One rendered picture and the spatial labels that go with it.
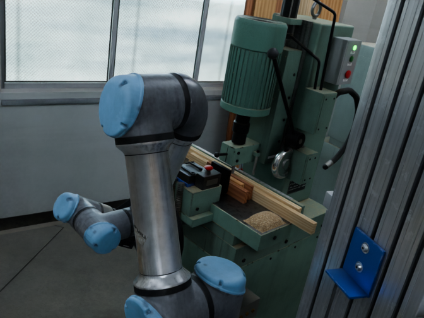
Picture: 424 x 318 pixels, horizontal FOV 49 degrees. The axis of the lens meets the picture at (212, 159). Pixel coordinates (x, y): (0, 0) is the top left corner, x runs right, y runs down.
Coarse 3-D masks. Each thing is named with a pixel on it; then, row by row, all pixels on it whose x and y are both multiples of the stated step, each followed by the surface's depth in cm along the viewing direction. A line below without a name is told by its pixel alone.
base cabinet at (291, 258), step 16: (304, 240) 185; (192, 256) 171; (272, 256) 172; (288, 256) 181; (304, 256) 191; (192, 272) 172; (256, 272) 168; (272, 272) 177; (288, 272) 187; (304, 272) 197; (256, 288) 173; (272, 288) 182; (288, 288) 192; (272, 304) 188; (288, 304) 198
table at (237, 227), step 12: (216, 204) 159; (228, 204) 160; (240, 204) 161; (252, 204) 163; (180, 216) 157; (192, 216) 155; (204, 216) 156; (216, 216) 158; (228, 216) 154; (240, 216) 153; (228, 228) 155; (240, 228) 150; (252, 228) 147; (276, 228) 150; (288, 228) 155; (252, 240) 147; (264, 240) 147; (276, 240) 152
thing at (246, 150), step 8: (224, 144) 166; (232, 144) 166; (240, 144) 167; (248, 144) 168; (256, 144) 171; (224, 152) 167; (232, 152) 164; (240, 152) 166; (248, 152) 169; (224, 160) 168; (232, 160) 165; (240, 160) 168; (248, 160) 171
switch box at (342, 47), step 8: (336, 40) 164; (344, 40) 161; (352, 40) 163; (360, 40) 166; (336, 48) 164; (344, 48) 162; (352, 48) 164; (336, 56) 164; (344, 56) 163; (328, 64) 167; (336, 64) 165; (344, 64) 165; (352, 64) 168; (328, 72) 168; (336, 72) 165; (344, 72) 167; (352, 72) 170; (328, 80) 168; (336, 80) 166
